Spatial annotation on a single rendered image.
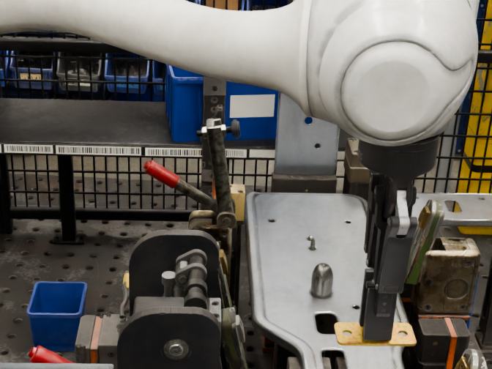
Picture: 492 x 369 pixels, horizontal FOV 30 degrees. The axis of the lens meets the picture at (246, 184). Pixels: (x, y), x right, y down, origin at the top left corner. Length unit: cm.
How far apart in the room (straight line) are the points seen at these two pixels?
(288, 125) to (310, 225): 22
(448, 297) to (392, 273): 58
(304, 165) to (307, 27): 105
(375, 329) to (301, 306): 37
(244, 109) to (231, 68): 104
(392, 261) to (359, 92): 31
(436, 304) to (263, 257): 28
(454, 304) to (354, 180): 34
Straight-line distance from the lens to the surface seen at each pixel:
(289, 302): 135
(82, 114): 188
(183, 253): 114
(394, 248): 88
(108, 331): 115
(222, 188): 140
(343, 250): 148
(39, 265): 201
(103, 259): 201
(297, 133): 168
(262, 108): 175
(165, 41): 74
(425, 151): 86
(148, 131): 180
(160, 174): 140
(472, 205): 168
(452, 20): 66
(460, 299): 148
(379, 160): 86
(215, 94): 166
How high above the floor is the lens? 175
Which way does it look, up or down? 27 degrees down
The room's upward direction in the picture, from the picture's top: 3 degrees clockwise
